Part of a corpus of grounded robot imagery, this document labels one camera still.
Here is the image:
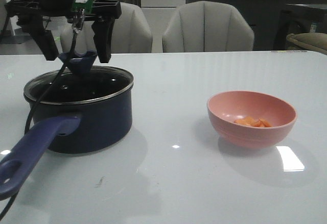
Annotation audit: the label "beige upholstered chair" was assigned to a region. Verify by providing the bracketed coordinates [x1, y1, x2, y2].
[75, 3, 153, 54]
[162, 1, 254, 53]

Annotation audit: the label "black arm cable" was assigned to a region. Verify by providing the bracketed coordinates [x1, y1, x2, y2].
[0, 0, 77, 224]

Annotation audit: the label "left beige upholstered chair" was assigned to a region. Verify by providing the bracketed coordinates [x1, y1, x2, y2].
[75, 3, 153, 54]

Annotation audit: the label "dark blue saucepan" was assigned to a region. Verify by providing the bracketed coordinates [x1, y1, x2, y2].
[0, 65, 134, 201]

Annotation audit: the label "white drawer cabinet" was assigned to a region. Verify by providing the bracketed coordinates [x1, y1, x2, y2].
[141, 0, 185, 53]

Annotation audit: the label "dark side table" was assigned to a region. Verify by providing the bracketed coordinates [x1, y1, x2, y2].
[273, 4, 326, 50]

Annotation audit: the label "dark sideboard counter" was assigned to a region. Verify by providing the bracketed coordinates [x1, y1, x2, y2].
[186, 0, 326, 51]

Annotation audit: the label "right beige upholstered chair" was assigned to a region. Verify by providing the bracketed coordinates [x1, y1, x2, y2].
[162, 1, 254, 53]

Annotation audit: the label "glass lid blue knob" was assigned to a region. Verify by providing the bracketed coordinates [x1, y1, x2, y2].
[24, 51, 134, 105]

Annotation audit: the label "orange ham slices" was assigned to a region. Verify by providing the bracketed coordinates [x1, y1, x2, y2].
[234, 116, 272, 128]

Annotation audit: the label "pink bowl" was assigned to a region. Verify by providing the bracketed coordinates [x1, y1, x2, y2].
[207, 91, 297, 149]

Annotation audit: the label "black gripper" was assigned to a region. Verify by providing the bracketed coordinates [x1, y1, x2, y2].
[5, 0, 121, 63]

